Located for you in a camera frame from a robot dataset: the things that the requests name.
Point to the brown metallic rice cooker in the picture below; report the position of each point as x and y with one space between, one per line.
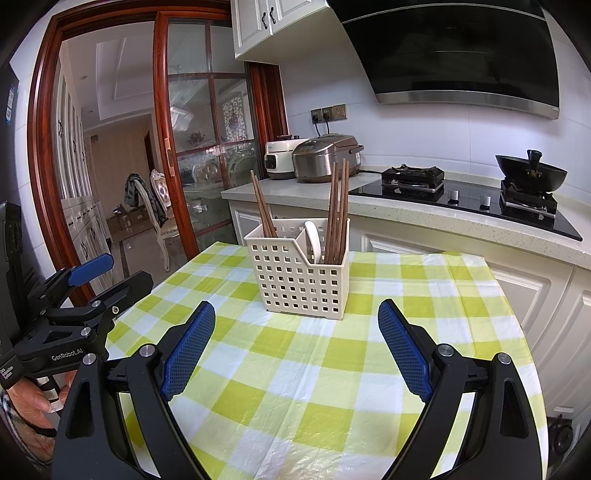
318 161

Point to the red wooden door frame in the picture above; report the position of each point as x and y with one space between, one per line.
41 138

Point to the white hallway cabinets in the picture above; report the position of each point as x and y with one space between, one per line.
78 184

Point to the black burner grate under wok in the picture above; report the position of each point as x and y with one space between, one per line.
528 201

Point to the grey refrigerator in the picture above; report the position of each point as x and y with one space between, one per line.
14 161

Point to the cardboard box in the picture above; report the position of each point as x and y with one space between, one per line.
131 219

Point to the black range hood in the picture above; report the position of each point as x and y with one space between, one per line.
461 50

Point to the person's left forearm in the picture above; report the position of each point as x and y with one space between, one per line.
18 445

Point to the cream plastic utensil basket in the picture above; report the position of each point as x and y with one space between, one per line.
295 286

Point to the green checkered tablecloth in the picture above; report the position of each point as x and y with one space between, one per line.
300 369

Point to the white rice cooker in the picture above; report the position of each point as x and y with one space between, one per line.
279 159

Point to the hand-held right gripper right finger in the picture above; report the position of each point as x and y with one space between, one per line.
406 350

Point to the white ornate dining chair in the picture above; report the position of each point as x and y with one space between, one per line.
161 240

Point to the black wok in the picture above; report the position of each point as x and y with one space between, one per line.
531 173

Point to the dark garment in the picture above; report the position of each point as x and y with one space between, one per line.
136 194

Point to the white ceramic spoon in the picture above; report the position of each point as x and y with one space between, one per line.
315 240

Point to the bare black burner grate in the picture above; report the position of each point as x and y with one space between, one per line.
413 177

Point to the red wood glass sliding door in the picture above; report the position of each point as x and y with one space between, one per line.
161 138

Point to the black round object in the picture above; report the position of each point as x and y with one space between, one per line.
562 434

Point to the black glass gas cooktop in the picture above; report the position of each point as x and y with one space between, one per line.
471 210

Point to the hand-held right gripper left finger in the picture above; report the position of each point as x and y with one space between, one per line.
189 350

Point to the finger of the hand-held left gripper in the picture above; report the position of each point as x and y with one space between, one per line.
92 267
129 287

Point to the person's left hand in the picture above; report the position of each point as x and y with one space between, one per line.
27 401

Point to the white upper kitchen cabinets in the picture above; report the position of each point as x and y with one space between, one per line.
258 27

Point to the wall outlet panel with plugs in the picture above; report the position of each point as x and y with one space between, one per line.
328 113

